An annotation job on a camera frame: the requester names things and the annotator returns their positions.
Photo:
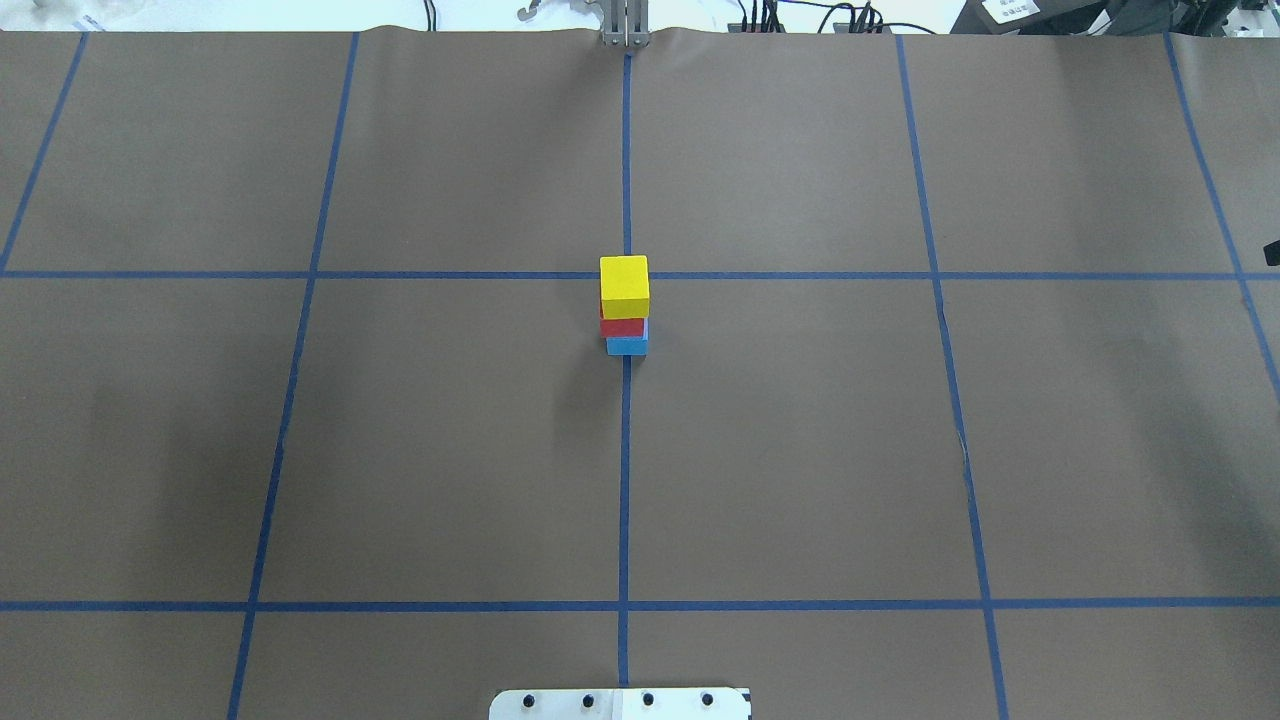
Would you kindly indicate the blue tape line lengthwise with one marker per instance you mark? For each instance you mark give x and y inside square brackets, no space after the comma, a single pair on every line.
[627,379]

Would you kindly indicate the brown paper table cover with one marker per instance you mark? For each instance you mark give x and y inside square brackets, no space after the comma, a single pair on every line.
[960,399]

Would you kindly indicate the aluminium frame post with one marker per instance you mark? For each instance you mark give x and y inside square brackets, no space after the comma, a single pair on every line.
[625,23]

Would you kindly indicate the red block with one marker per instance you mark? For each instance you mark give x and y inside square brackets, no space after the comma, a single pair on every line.
[610,328]

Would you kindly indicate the blue block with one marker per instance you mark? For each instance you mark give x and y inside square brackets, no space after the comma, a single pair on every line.
[627,346]

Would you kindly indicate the yellow block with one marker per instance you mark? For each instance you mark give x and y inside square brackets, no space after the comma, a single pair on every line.
[624,283]

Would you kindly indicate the white camera pillar base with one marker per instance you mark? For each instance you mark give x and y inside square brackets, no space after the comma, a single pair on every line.
[623,703]

